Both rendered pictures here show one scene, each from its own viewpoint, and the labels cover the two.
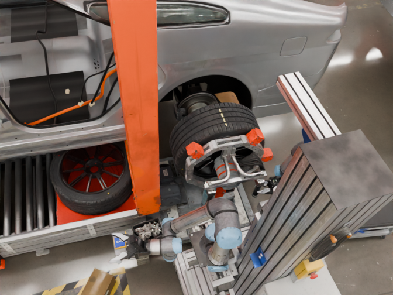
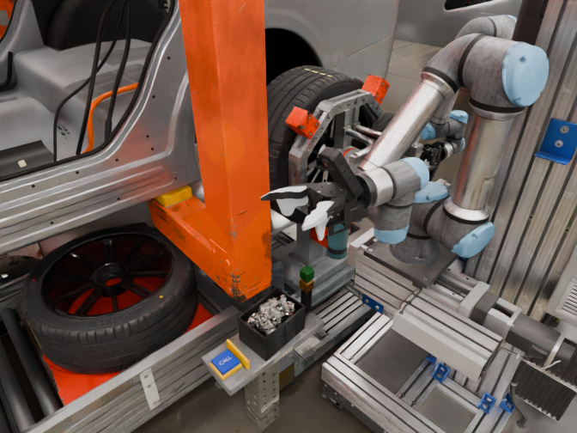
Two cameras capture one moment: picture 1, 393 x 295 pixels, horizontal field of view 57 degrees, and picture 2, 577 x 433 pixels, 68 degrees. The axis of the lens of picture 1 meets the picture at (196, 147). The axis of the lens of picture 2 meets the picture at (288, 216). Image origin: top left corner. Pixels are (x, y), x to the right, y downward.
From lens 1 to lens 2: 145 cm
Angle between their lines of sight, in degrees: 25
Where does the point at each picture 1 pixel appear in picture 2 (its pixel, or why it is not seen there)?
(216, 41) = not seen: outside the picture
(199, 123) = (287, 89)
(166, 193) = not seen: hidden behind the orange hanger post
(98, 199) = (146, 312)
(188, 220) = (399, 130)
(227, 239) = (533, 56)
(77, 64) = (28, 132)
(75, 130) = (63, 179)
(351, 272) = not seen: hidden behind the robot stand
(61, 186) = (57, 321)
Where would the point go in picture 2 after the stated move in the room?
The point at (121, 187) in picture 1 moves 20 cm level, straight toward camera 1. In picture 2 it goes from (181, 280) to (209, 307)
